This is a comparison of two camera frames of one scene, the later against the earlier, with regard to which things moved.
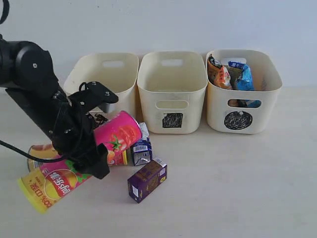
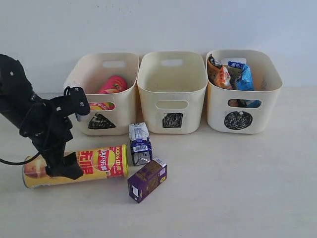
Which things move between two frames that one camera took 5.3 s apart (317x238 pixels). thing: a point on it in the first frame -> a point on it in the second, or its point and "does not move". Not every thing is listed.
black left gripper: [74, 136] -> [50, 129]
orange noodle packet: [219, 76] does not move
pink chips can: [116, 132] -> [114, 84]
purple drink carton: [147, 180] does not move
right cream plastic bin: [250, 112] does not move
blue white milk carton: [142, 149] does not move
